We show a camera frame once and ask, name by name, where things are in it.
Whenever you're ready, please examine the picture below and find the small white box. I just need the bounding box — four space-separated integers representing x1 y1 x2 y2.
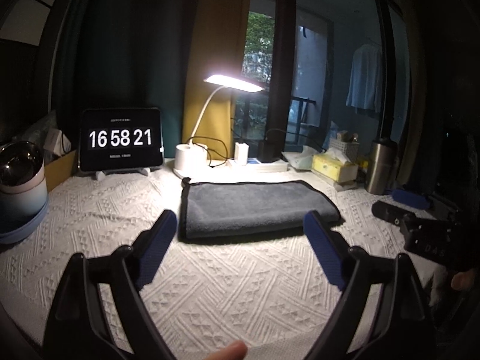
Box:
43 127 72 159

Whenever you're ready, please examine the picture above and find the white desk lamp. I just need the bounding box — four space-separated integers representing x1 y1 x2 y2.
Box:
173 74 265 180

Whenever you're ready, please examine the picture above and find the white tablet stand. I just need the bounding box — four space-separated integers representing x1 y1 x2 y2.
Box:
94 166 153 181

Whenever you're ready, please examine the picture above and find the white textured tablecloth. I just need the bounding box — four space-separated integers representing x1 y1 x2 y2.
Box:
0 157 464 360

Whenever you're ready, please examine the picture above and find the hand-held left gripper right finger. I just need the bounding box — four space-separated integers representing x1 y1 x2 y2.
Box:
303 210 438 360

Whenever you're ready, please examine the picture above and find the yellow curtain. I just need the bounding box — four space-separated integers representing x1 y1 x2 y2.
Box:
181 0 254 163

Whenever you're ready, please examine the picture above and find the black lamp cable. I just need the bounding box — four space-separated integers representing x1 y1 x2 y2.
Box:
188 136 230 168

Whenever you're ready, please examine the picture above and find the white charger plug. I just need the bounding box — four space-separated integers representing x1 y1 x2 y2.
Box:
235 142 250 166

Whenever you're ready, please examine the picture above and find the white power strip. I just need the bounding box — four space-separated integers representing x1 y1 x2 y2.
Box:
224 157 290 173

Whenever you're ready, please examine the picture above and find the blue and white cooking pot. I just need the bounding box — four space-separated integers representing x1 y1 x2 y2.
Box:
0 140 50 245

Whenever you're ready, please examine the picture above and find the black adapter cable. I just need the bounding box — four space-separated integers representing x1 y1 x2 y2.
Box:
263 127 328 151

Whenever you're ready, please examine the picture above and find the black tablet with clock display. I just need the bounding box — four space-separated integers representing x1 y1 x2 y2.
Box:
78 106 166 173

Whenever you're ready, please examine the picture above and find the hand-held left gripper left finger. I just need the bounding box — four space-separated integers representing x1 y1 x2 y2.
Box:
43 209 178 360

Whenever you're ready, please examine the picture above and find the person's right hand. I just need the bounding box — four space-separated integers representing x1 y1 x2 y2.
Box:
451 269 480 292

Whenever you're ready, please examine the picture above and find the stainless steel tumbler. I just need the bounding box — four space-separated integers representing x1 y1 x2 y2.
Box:
364 137 400 196

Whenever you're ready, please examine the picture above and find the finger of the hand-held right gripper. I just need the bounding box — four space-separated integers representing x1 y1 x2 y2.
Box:
371 200 416 230
391 188 433 211

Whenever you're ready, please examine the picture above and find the person's left hand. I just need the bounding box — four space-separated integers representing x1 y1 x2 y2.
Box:
200 340 249 360

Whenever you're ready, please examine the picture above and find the cardboard box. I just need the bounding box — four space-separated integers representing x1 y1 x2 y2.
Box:
44 149 80 193

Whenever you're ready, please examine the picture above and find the hanging light blue shirt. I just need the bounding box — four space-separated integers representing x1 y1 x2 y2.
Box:
344 43 383 113

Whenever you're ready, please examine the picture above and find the yellow tissue box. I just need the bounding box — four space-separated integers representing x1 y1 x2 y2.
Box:
311 148 359 183

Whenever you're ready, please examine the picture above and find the dark teal curtain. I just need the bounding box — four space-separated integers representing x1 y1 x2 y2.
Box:
56 0 200 148

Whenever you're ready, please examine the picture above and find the grey towel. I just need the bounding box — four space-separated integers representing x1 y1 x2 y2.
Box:
178 179 343 243

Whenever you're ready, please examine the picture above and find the white plastic basket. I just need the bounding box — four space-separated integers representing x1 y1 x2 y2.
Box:
329 121 363 159

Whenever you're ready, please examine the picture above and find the black power adapter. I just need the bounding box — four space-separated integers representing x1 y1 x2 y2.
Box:
259 140 284 164

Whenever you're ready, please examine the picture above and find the soft tissue pack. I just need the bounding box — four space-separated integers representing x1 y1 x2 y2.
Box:
282 144 320 172

